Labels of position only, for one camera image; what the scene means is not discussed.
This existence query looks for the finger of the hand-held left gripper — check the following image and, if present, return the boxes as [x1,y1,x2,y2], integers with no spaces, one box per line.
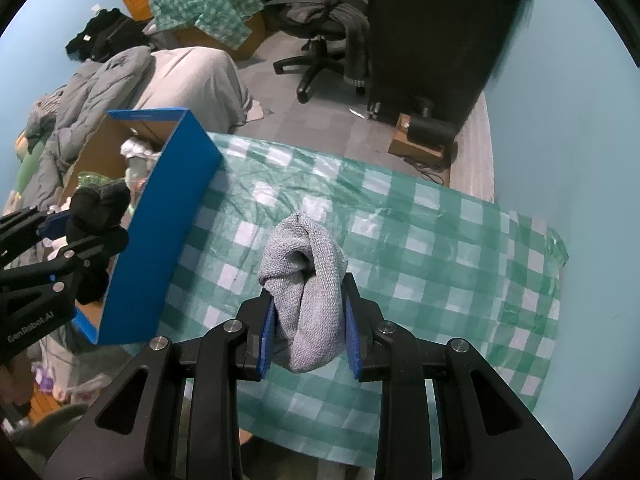
[0,207,73,267]
[0,230,129,292]

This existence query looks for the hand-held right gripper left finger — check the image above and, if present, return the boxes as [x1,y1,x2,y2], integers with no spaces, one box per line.
[44,296,279,480]

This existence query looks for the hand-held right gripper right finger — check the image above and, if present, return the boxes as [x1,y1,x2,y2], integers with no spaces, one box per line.
[342,272,573,480]

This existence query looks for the black sock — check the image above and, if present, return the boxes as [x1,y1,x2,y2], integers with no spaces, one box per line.
[65,180,132,306]

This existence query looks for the grey sock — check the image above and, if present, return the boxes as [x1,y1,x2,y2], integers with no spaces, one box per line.
[257,212,349,374]

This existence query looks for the blue cardboard box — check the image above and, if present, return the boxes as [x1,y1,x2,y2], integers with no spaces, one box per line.
[57,107,224,346]

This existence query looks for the person's left forearm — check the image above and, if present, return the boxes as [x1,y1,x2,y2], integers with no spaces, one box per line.
[0,360,32,423]

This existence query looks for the green plush toy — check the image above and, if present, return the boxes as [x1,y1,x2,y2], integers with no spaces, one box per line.
[11,132,47,197]

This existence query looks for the green checked tablecloth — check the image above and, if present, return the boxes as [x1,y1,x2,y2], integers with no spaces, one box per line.
[120,132,571,468]

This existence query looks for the olive green cloth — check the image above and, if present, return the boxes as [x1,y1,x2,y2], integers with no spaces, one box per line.
[9,402,103,463]

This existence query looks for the grey clothes pile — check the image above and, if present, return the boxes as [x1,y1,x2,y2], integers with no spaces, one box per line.
[22,45,154,211]

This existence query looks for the black clothes pile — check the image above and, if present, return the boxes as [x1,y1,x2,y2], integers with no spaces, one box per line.
[66,7,152,64]

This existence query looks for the light grey blanket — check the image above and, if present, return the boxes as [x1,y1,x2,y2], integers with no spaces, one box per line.
[135,46,252,136]

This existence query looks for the small flat cardboard box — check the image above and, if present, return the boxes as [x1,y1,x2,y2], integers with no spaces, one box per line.
[389,114,447,159]

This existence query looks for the black device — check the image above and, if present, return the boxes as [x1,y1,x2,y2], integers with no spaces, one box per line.
[407,97,459,149]

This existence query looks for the crumpled green checked cloth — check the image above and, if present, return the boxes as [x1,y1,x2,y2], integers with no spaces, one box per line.
[150,0,266,47]

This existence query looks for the large brown cardboard box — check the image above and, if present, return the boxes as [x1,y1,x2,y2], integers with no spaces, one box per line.
[170,10,269,64]

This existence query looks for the black office chair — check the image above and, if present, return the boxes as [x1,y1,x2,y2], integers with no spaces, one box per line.
[265,0,374,106]

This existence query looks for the tall black cabinet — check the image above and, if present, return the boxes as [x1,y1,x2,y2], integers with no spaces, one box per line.
[365,0,532,127]

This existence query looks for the dark clothes on chair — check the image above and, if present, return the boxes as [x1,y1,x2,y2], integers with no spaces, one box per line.
[277,0,374,89]

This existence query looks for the black cables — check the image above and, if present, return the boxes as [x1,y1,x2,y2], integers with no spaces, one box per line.
[404,154,452,187]

